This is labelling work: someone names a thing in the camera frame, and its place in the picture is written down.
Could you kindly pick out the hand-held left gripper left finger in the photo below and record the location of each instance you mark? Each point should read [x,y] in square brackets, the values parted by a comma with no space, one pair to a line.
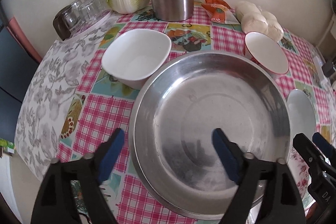
[115,151]

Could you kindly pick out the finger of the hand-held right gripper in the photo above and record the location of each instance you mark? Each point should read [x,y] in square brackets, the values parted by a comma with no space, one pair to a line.
[322,144]
[305,146]

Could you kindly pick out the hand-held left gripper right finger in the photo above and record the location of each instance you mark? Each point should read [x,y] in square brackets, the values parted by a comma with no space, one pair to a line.
[225,155]

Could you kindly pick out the pink floral plate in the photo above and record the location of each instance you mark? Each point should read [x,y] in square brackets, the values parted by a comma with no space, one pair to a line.
[299,170]

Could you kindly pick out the plain white plate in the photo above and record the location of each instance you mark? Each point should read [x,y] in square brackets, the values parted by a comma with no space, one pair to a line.
[302,113]

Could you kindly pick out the white square bowl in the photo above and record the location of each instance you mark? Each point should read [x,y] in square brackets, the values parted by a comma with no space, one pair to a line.
[134,58]

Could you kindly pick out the pink checked tablecloth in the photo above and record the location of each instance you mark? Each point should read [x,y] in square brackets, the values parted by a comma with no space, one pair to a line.
[105,113]

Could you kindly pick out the grey plastic object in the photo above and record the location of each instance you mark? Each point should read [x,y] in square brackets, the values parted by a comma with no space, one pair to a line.
[328,67]

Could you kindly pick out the grey floral cloth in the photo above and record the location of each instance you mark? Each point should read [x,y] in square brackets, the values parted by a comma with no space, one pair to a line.
[50,87]

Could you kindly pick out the red-rimmed white bowl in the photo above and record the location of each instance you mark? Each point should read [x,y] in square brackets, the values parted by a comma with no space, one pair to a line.
[266,52]

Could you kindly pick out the green packet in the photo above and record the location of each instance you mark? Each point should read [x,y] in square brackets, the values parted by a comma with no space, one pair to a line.
[6,146]

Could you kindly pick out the white round tray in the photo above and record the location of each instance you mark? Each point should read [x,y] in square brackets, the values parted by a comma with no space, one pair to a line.
[86,28]

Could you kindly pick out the dark blue panel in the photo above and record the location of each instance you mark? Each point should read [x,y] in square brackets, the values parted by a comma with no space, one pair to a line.
[13,74]

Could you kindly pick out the bag of white buns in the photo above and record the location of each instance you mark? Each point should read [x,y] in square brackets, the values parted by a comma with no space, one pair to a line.
[258,19]

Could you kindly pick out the brown-lidded glass pitcher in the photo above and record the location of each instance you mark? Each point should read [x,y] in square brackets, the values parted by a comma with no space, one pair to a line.
[61,23]

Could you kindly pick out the orange snack packet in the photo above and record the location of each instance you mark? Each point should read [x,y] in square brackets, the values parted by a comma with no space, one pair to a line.
[216,1]
[221,14]

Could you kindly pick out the pink board edge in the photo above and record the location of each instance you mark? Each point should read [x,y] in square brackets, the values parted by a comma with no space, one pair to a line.
[22,32]

